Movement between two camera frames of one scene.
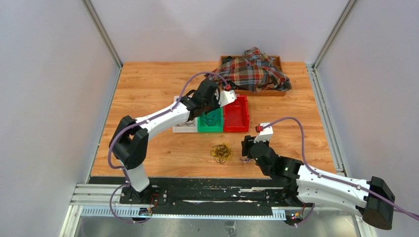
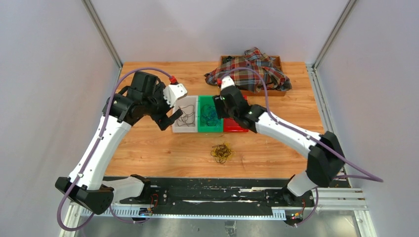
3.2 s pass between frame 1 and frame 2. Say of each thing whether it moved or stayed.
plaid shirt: stayed
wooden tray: stayed
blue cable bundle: moved
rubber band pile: stayed
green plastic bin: stayed
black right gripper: moved
